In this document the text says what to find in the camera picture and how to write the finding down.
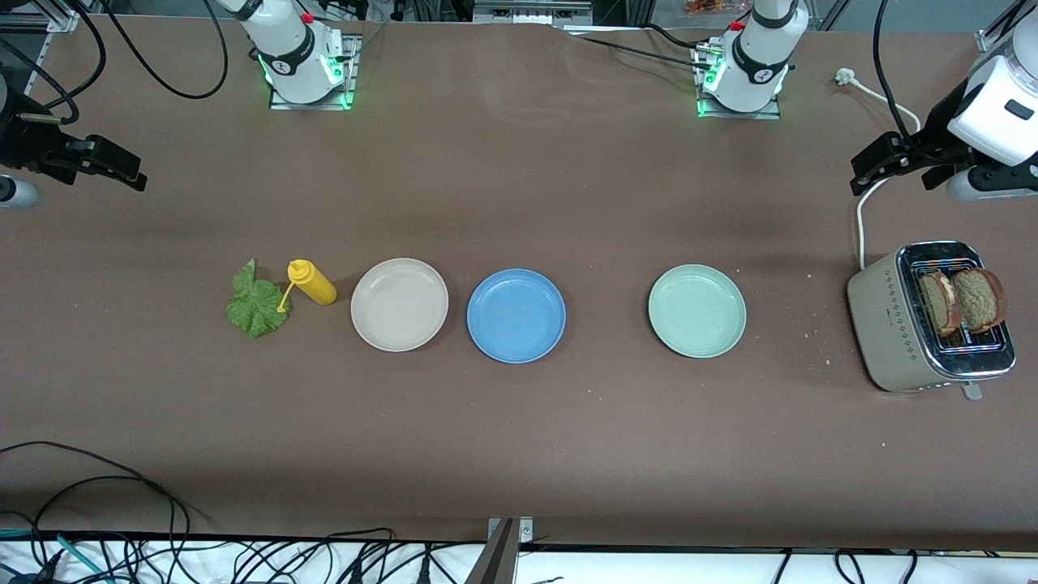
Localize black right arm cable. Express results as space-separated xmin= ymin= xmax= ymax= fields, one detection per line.
xmin=0 ymin=0 xmax=229 ymax=127

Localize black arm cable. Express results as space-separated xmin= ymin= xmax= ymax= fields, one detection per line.
xmin=873 ymin=0 xmax=920 ymax=139
xmin=0 ymin=0 xmax=229 ymax=127

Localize black base cable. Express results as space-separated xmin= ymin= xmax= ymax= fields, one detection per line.
xmin=577 ymin=23 xmax=714 ymax=71

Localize grey metal box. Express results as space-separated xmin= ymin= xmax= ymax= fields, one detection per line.
xmin=473 ymin=0 xmax=594 ymax=25

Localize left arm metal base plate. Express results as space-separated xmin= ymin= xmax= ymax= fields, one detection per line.
xmin=696 ymin=41 xmax=782 ymax=120

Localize brown bread slice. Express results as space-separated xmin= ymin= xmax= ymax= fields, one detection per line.
xmin=919 ymin=271 xmax=963 ymax=337
xmin=950 ymin=268 xmax=1008 ymax=333

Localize beige chrome toaster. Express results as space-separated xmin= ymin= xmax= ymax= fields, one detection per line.
xmin=847 ymin=241 xmax=1016 ymax=402

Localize mint green plate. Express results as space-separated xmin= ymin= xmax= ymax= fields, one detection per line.
xmin=648 ymin=264 xmax=747 ymax=359

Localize grey aluminium bracket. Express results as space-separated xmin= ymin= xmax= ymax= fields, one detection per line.
xmin=466 ymin=517 xmax=534 ymax=584

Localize blue plate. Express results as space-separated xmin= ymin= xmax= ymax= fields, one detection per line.
xmin=466 ymin=268 xmax=567 ymax=364

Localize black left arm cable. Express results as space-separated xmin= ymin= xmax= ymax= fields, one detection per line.
xmin=873 ymin=0 xmax=920 ymax=139

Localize yellow squeeze bottle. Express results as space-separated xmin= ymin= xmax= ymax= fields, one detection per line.
xmin=277 ymin=260 xmax=337 ymax=314

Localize green lettuce leaf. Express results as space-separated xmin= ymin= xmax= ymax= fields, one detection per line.
xmin=226 ymin=260 xmax=291 ymax=340

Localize long looped black cable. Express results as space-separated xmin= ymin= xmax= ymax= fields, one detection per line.
xmin=0 ymin=442 xmax=191 ymax=560

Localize aluminium frame profile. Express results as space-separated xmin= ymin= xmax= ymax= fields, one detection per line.
xmin=0 ymin=0 xmax=78 ymax=33
xmin=977 ymin=0 xmax=1038 ymax=54

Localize teal cable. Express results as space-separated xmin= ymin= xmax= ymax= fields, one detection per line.
xmin=0 ymin=529 xmax=110 ymax=584

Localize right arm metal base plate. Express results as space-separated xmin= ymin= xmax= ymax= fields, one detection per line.
xmin=269 ymin=34 xmax=362 ymax=111

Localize beige plate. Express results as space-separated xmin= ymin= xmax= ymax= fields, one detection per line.
xmin=350 ymin=258 xmax=449 ymax=353

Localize white toaster power cord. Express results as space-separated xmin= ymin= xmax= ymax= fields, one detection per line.
xmin=835 ymin=68 xmax=922 ymax=271

